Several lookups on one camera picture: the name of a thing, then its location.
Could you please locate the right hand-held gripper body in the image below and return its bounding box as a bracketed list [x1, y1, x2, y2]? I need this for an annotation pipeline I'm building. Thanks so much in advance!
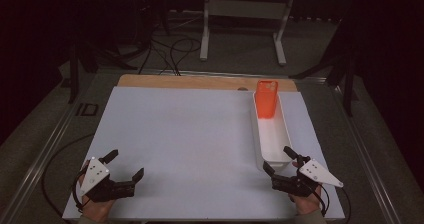
[271, 155, 344, 198]

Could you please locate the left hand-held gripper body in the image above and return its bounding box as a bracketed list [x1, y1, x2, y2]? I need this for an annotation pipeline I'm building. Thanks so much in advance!
[79, 156, 136, 204]

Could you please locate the long white plastic tray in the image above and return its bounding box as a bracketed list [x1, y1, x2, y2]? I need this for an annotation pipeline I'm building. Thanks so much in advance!
[252, 90, 294, 171]

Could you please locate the orange phone case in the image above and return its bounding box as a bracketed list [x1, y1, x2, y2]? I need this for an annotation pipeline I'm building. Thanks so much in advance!
[255, 79, 279, 120]

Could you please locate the person's right hand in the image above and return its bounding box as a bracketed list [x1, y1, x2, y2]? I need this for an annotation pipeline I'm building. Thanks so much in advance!
[289, 190, 323, 216]

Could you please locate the person's left hand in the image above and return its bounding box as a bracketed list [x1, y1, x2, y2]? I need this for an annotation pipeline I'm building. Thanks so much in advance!
[80, 196, 116, 223]

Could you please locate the white board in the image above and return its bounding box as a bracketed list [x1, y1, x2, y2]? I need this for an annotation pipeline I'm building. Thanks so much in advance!
[62, 86, 346, 221]

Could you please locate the black stand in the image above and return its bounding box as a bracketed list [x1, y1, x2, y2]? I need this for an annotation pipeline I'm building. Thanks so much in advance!
[289, 17, 359, 118]
[66, 33, 138, 105]

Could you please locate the white metal stand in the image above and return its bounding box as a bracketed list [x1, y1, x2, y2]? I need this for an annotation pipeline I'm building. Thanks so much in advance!
[199, 0, 298, 67]

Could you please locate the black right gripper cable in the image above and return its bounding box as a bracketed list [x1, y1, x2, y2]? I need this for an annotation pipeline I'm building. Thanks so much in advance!
[316, 183, 352, 224]

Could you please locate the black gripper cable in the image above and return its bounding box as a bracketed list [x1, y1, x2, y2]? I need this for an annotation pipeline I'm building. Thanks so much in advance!
[40, 132, 98, 222]
[316, 183, 352, 224]

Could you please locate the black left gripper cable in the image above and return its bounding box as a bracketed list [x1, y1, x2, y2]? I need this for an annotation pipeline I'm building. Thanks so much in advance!
[40, 132, 98, 222]

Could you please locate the metal floor rail frame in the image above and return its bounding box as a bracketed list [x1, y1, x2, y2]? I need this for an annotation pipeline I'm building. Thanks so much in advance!
[0, 68, 403, 224]

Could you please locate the black floor cable bundle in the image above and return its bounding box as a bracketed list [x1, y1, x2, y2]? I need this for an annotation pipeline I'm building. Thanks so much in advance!
[138, 37, 203, 77]

